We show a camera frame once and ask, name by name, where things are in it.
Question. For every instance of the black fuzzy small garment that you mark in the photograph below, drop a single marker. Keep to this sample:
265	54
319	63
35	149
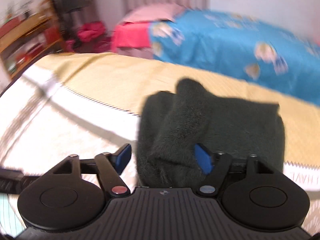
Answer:
171	124

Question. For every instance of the yellow bed cover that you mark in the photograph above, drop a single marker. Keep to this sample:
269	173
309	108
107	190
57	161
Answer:
125	82

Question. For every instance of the pink pillow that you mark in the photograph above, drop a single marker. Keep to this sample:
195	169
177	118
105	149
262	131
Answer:
154	12

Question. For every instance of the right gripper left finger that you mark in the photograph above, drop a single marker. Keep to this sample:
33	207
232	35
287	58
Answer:
110	167

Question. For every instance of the wooden shelf unit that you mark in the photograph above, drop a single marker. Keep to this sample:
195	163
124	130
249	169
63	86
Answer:
31	39

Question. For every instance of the blue cartoon print quilt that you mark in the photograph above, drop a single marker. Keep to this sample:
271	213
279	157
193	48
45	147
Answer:
241	47

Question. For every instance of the red cloth heap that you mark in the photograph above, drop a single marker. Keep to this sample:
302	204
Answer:
91	30

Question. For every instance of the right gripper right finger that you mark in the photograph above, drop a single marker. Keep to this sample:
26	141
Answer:
215	166

